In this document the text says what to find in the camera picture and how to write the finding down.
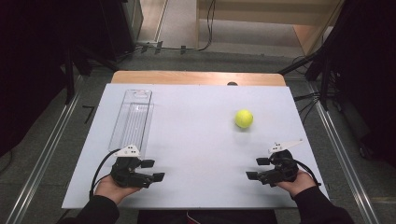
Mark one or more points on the person's dark clothing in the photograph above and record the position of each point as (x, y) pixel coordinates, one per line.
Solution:
(218, 217)

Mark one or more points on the light wooden furniture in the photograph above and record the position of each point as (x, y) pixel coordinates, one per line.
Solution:
(267, 12)

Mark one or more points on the wooden table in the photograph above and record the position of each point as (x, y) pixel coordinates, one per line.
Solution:
(186, 77)

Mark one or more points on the clear plastic container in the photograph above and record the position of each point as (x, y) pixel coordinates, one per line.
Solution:
(132, 121)

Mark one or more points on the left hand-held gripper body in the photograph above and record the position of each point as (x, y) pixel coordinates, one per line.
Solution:
(126, 174)

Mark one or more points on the black curtain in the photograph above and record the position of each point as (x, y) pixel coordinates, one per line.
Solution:
(28, 68)
(367, 77)

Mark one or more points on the black metal stand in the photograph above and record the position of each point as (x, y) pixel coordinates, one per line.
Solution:
(320, 68)
(69, 77)

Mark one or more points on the aluminium floor rail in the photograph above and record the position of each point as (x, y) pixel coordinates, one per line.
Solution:
(46, 152)
(342, 149)

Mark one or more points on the person's left hand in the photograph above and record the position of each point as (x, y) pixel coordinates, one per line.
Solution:
(109, 191)

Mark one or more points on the yellow tennis ball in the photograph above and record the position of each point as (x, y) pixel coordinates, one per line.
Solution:
(243, 118)

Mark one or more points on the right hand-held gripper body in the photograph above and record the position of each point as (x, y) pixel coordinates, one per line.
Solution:
(283, 169)

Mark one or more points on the white board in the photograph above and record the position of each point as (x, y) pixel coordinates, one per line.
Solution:
(199, 140)

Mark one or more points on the dark cabinet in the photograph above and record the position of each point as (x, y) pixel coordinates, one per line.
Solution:
(124, 25)

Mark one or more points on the person's right hand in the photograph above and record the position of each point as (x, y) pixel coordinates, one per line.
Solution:
(300, 183)

